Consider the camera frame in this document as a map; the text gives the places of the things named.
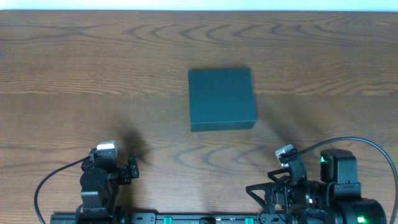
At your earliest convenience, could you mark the black gift box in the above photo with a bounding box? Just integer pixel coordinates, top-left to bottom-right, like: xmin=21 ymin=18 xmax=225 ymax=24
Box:
xmin=188 ymin=68 xmax=257 ymax=132

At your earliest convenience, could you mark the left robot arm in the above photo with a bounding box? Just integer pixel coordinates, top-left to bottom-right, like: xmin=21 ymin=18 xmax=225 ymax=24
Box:
xmin=75 ymin=148 xmax=139 ymax=223

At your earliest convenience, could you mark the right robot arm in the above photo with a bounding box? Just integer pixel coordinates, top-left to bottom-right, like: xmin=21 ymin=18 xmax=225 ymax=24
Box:
xmin=246 ymin=145 xmax=387 ymax=224

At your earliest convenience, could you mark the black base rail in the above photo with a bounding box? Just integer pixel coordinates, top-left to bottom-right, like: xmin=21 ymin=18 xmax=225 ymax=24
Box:
xmin=49 ymin=212 xmax=293 ymax=224

